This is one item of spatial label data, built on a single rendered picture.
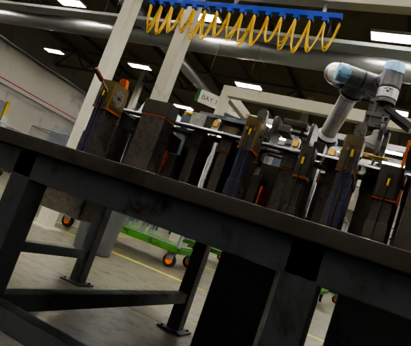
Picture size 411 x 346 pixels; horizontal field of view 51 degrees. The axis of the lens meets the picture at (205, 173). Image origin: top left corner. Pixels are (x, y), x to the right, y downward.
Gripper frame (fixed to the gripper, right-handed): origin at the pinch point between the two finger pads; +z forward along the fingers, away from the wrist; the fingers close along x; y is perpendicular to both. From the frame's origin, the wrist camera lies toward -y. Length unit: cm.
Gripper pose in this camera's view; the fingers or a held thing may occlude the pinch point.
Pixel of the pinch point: (376, 152)
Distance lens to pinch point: 167.2
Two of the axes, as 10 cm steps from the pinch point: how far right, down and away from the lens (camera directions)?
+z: -3.2, 9.4, -1.3
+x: -3.5, -2.5, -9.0
